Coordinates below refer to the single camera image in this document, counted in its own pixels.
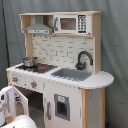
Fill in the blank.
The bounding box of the left red stove knob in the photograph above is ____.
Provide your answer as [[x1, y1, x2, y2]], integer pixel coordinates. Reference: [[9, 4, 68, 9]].
[[12, 77, 18, 82]]

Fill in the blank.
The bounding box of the white wooden toy kitchen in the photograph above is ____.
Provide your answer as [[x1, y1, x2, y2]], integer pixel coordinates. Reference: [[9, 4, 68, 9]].
[[7, 11, 114, 128]]

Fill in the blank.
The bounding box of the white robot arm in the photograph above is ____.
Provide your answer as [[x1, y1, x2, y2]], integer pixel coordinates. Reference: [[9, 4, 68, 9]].
[[0, 86, 37, 128]]

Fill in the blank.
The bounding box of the white cabinet door with dispenser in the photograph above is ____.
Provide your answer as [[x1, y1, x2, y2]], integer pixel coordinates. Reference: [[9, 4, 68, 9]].
[[44, 81, 82, 128]]

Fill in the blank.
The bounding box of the right red stove knob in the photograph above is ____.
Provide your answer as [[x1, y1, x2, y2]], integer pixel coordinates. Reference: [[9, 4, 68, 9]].
[[31, 81, 37, 88]]

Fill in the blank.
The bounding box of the white oven door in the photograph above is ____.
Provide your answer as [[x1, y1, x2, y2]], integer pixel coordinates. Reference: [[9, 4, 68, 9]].
[[7, 86, 29, 117]]

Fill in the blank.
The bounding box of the small metal pot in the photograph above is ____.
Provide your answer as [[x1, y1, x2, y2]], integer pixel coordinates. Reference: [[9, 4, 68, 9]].
[[22, 57, 37, 67]]

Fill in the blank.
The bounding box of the grey toy sink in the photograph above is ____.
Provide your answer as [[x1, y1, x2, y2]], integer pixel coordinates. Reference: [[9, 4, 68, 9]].
[[52, 68, 92, 81]]

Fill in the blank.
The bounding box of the black toy stovetop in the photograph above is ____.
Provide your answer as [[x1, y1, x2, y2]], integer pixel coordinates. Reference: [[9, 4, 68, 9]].
[[18, 63, 55, 73]]

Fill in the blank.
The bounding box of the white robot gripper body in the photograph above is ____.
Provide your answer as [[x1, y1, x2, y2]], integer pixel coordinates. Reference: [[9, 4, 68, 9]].
[[0, 86, 12, 126]]

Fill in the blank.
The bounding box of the red stove knob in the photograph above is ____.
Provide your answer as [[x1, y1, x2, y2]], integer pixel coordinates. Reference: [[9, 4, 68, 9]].
[[12, 77, 18, 82], [31, 81, 37, 88]]

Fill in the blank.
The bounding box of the grey range hood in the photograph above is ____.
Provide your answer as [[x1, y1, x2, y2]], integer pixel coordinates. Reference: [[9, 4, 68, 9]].
[[24, 15, 52, 34]]

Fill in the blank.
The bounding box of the black toy faucet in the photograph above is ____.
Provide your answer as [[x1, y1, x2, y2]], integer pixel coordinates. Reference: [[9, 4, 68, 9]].
[[75, 51, 93, 70]]

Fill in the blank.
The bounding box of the white toy microwave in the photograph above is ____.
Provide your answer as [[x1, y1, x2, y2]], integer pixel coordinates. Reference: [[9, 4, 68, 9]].
[[54, 14, 91, 34]]

